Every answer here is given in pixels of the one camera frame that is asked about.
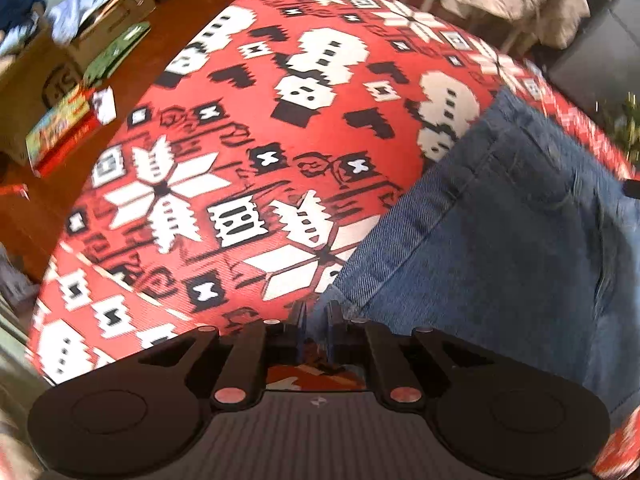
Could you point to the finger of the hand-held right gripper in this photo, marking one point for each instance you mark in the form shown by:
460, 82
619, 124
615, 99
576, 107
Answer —
632, 188

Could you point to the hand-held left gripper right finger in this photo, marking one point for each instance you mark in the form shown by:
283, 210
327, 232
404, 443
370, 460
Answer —
331, 332

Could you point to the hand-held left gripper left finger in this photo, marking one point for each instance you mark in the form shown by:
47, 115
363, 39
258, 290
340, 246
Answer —
301, 330

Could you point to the blue denim jeans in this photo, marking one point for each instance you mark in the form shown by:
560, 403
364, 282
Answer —
500, 260

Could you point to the small Christmas tree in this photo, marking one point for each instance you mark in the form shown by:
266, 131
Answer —
625, 130

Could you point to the red patterned blanket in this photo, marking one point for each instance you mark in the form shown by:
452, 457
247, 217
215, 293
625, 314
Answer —
200, 160

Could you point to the white card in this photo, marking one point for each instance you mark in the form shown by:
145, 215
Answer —
104, 106

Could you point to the colourful red-edged box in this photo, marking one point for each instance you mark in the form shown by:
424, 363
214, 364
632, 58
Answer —
55, 125

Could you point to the flat green board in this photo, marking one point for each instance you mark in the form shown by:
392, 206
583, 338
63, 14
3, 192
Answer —
115, 52

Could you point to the cardboard box with logo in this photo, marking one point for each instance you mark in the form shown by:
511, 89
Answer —
30, 90

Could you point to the light blue cloth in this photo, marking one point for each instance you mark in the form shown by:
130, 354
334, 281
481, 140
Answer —
90, 5

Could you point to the dark blue cloth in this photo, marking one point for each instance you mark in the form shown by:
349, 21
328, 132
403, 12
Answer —
17, 15

